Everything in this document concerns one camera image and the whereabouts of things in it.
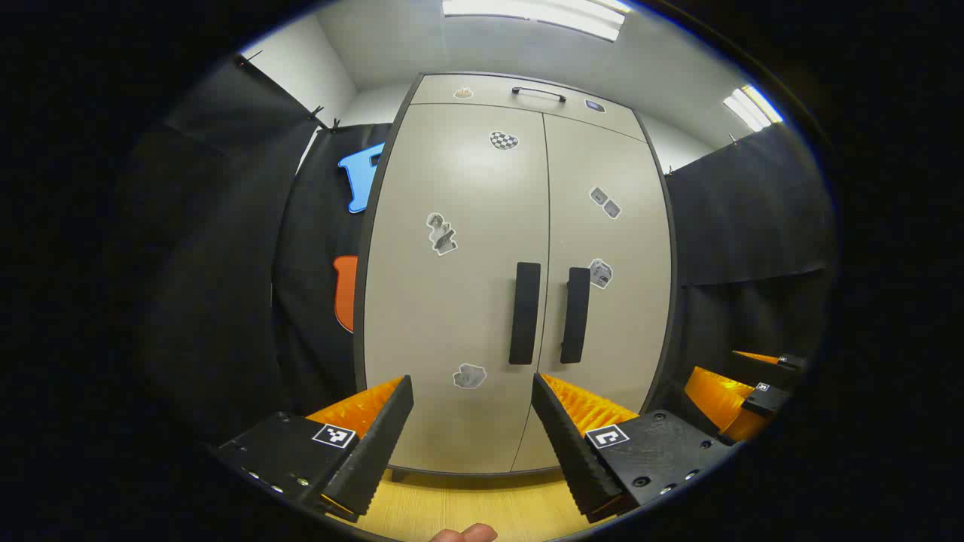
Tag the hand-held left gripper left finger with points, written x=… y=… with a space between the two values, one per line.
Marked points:
x=380 y=444

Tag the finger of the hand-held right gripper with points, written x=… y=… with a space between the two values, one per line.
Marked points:
x=715 y=399
x=783 y=365

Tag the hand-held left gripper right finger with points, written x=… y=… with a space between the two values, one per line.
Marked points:
x=572 y=444

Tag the beige cabinet door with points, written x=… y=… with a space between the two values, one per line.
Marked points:
x=452 y=316
x=625 y=339

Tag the beige double-door shoe cabinet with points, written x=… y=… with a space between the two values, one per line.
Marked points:
x=467 y=316

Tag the beige cabinet top drawer front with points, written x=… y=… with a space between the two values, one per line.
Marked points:
x=489 y=94

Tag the small ceiling light panel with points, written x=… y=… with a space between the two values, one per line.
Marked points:
x=753 y=107

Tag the long ceiling light panel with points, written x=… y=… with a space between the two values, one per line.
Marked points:
x=542 y=11

